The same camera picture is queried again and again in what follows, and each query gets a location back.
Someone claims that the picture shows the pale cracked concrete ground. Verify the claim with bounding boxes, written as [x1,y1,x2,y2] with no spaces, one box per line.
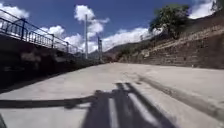
[0,62,224,128]

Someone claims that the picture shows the dark pole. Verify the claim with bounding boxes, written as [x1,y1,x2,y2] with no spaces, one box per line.
[96,33,103,63]

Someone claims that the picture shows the pale pole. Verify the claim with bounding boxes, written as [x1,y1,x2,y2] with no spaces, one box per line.
[83,13,89,60]

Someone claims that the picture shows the green tree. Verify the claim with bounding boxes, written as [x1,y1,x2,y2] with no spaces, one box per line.
[148,3,191,39]

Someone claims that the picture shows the dark metal railing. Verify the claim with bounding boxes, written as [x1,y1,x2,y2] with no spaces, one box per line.
[0,8,84,56]

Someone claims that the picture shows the dry brown hillside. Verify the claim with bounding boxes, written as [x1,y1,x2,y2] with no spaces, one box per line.
[103,8,224,63]

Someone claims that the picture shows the stepped stone retaining wall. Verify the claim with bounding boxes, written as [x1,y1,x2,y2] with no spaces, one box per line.
[118,24,224,70]

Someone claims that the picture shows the dark concrete wall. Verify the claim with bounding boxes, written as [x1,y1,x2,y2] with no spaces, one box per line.
[0,34,101,94]

